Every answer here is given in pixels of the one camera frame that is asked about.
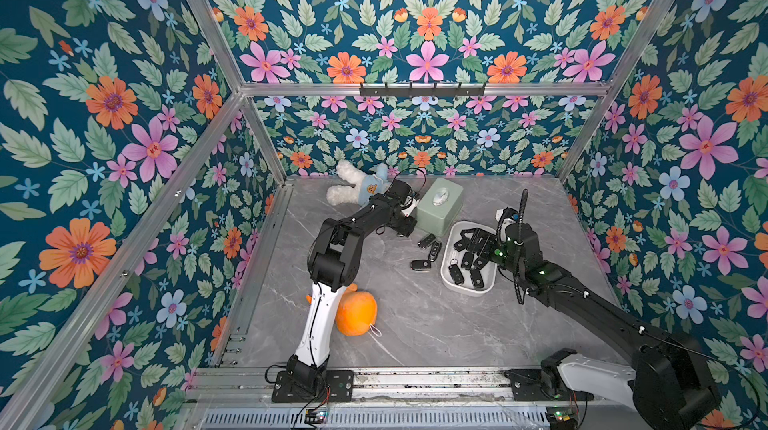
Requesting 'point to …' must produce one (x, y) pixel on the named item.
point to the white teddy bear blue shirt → (361, 189)
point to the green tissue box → (439, 206)
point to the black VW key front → (467, 260)
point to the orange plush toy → (356, 311)
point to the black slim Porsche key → (435, 250)
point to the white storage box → (461, 269)
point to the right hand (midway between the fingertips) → (472, 235)
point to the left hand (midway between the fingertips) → (409, 222)
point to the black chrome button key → (426, 241)
